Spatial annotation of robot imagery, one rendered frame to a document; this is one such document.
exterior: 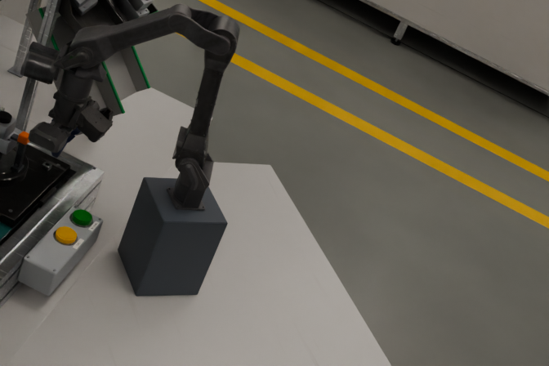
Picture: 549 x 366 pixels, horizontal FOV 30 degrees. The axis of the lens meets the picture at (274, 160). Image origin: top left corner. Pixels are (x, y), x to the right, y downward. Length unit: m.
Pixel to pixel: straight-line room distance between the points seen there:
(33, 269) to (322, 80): 3.36
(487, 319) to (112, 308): 2.28
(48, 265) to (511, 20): 4.12
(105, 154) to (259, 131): 2.10
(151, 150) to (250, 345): 0.65
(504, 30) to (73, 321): 4.10
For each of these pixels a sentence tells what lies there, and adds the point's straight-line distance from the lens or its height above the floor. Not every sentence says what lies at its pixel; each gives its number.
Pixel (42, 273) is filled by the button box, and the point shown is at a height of 0.95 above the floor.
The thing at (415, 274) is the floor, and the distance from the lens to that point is 4.10.
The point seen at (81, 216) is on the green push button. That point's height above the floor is 0.97.
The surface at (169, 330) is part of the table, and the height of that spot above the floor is 0.86.
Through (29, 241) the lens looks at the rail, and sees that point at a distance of 2.00.
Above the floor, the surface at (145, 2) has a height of 1.25.
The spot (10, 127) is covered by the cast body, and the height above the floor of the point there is 1.08.
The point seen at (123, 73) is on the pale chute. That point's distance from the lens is 2.46.
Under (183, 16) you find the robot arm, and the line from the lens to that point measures 1.84.
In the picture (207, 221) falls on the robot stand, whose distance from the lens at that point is 2.02.
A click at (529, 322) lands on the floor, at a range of 4.23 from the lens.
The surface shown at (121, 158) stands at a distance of 2.47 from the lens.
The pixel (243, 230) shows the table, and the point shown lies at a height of 0.86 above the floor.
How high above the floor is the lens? 2.23
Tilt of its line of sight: 31 degrees down
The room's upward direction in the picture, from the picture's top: 24 degrees clockwise
